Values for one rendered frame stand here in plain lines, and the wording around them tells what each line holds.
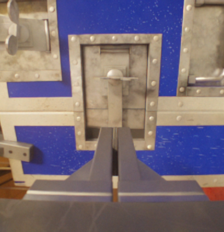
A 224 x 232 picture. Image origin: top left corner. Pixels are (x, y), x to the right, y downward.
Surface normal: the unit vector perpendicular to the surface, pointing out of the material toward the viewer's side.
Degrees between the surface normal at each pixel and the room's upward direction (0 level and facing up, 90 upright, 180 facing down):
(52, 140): 90
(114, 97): 90
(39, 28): 124
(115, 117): 90
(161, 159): 90
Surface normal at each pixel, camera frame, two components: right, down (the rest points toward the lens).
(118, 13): -0.02, 0.29
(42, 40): 0.55, 0.23
